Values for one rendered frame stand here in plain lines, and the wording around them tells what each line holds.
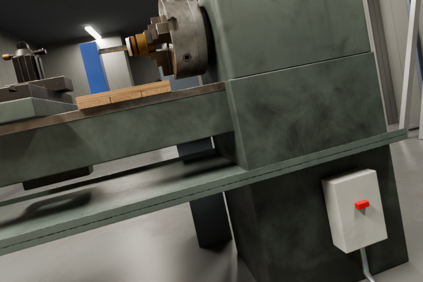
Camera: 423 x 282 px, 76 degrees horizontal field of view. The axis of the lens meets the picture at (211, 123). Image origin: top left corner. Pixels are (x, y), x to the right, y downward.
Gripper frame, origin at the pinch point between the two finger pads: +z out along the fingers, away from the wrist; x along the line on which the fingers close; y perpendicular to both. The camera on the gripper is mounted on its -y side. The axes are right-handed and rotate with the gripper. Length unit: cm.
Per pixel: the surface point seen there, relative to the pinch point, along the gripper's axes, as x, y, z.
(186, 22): -12.1, 6.0, 15.9
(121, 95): -31.2, -13.6, 36.0
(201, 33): -10.2, 10.1, 20.5
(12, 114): -51, -36, 35
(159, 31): -15.6, -3.0, 17.3
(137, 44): -11.5, -15.3, 19.7
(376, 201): -8, 64, 89
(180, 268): -4, -24, 131
